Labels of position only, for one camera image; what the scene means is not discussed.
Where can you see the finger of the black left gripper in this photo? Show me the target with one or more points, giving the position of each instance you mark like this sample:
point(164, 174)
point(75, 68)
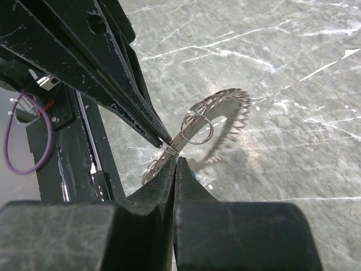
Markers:
point(33, 33)
point(102, 33)

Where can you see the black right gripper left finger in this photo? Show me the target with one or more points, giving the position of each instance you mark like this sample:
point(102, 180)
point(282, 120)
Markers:
point(134, 234)

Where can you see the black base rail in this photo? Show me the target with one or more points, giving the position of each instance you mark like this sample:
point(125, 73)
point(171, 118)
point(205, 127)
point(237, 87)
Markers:
point(80, 166)

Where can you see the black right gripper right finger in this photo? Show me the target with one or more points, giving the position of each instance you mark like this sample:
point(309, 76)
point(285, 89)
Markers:
point(214, 235)

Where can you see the blue tagged key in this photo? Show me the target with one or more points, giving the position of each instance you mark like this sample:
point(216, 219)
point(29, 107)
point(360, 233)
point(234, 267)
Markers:
point(194, 167)

